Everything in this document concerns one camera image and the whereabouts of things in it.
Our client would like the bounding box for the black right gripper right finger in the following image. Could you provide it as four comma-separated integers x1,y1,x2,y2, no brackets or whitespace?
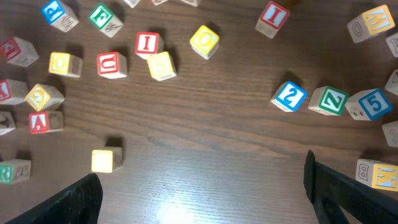
303,151,397,223

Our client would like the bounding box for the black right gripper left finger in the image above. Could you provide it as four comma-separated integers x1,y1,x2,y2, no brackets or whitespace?
6,174,103,224

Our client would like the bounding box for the yellow O block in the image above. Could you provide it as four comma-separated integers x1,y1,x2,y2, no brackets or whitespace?
190,25,220,60

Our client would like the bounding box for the yellow C block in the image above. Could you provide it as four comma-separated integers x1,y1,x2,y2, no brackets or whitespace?
91,147,123,173

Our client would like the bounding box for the green R block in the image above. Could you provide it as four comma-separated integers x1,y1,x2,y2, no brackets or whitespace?
1,159,32,185

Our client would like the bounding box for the blue L block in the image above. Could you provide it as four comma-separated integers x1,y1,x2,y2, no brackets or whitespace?
384,69,398,95

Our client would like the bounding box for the yellow K block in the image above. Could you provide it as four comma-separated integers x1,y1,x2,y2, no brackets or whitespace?
355,159,397,192

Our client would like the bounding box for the green 7 block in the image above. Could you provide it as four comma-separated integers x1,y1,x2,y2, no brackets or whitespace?
382,121,398,147

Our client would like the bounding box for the red A block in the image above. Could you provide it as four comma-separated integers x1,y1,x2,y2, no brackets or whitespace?
28,111,64,134

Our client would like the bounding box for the blue 5 block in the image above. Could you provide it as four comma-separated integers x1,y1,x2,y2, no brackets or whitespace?
345,88,393,121

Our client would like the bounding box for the green Z block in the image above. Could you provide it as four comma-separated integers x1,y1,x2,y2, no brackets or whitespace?
308,86,349,116

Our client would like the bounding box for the blue 2 block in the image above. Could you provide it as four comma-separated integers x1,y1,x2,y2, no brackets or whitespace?
271,81,308,112

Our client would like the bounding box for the red Y block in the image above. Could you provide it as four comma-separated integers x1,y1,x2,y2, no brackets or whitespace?
1,79,28,105

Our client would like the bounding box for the yellow block left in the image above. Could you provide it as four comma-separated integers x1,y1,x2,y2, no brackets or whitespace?
49,52,83,78

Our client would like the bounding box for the red U block upper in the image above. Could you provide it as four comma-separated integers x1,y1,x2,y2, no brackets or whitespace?
96,52,128,79

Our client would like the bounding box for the yellow S block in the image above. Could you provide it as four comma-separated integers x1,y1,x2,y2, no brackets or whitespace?
147,52,177,82

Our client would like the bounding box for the red E block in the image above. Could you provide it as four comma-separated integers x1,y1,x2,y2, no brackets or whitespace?
1,36,39,67

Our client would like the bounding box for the blue D block upper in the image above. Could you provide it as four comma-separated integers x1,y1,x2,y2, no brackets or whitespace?
386,32,398,58

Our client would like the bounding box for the red I block left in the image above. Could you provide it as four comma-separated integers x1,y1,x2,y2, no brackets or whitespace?
134,32,164,60

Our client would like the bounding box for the red i block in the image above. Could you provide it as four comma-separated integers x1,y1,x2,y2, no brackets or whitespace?
255,1,290,39
134,32,164,60

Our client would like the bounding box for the green E block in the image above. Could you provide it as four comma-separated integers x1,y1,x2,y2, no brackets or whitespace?
88,3,124,38

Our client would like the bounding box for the yellow W block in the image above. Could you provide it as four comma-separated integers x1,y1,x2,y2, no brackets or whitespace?
347,4,396,43

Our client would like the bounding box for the blue P block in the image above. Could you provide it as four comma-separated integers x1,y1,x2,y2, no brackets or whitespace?
41,0,79,32

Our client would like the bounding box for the red I block right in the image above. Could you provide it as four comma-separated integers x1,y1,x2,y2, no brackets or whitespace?
255,1,290,39

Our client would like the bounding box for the green B block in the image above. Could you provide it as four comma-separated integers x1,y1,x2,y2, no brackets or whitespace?
181,0,201,7

